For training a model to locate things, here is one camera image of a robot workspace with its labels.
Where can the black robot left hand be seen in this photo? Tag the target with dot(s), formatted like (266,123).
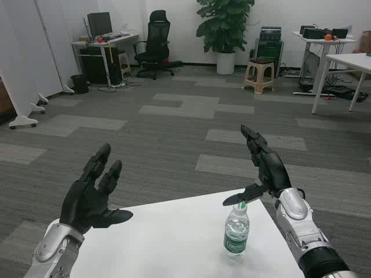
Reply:
(84,199)

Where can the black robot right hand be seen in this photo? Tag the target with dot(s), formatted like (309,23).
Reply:
(274,171)

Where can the clear water bottle green label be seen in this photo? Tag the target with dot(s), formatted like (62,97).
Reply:
(236,231)

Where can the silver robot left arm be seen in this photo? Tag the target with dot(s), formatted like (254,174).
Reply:
(55,240)

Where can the black floor equipment tray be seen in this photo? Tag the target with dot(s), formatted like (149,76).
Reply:
(339,91)

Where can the beige stool brown seat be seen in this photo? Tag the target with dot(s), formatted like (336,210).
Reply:
(261,61)

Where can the black trash bin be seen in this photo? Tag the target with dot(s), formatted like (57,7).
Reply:
(79,84)

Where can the white power strip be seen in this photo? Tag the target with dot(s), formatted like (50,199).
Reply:
(119,85)

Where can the black green equipment case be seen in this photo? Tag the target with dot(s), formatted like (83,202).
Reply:
(269,49)

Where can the brown wooden cabinet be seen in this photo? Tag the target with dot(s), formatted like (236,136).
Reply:
(3,98)

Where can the black computer cabinet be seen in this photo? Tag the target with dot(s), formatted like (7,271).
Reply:
(95,66)

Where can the white rectangular table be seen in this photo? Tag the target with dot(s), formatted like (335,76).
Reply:
(347,59)

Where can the black striped equipment box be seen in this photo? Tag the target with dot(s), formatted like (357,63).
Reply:
(271,33)

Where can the white standing desk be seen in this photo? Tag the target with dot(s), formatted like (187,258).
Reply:
(319,40)

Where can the large black equipment box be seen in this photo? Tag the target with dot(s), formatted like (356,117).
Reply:
(311,32)

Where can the white rolling partition screen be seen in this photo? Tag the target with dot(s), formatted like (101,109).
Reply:
(17,72)
(49,58)

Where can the orange ball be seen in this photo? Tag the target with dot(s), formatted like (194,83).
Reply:
(328,37)

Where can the black long floor bag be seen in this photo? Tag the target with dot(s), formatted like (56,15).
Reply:
(175,63)

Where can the beige plastic stool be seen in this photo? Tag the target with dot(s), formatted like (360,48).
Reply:
(123,53)

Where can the small black equipment box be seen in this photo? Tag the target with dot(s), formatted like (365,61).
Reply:
(339,33)

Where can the green potted plant white pot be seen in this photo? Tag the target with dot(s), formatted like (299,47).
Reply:
(223,23)

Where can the brown cardboard box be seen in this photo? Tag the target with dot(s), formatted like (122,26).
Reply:
(366,40)

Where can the white office desk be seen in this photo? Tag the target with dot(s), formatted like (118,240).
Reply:
(121,38)

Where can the black computer monitor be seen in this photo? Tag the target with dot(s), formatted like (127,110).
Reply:
(100,23)

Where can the black mesh office chair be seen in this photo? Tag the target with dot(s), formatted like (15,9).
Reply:
(156,34)

